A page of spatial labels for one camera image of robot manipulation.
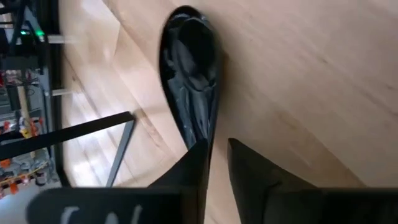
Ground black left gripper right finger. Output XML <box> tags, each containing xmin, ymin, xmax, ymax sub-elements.
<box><xmin>228</xmin><ymin>139</ymin><xmax>318</xmax><ymax>224</ymax></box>

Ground rack of grey storage bins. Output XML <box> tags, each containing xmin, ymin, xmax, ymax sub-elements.
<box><xmin>0</xmin><ymin>71</ymin><xmax>50</xmax><ymax>200</ymax></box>

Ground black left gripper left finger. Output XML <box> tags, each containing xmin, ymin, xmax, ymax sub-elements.
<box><xmin>149</xmin><ymin>139</ymin><xmax>210</xmax><ymax>188</ymax></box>

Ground wooden riser shelf black legs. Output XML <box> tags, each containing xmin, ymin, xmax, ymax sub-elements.
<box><xmin>0</xmin><ymin>111</ymin><xmax>137</xmax><ymax>187</ymax></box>

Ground black teardrop plate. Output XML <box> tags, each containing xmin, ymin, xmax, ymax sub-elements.
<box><xmin>158</xmin><ymin>5</ymin><xmax>223</xmax><ymax>150</ymax></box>

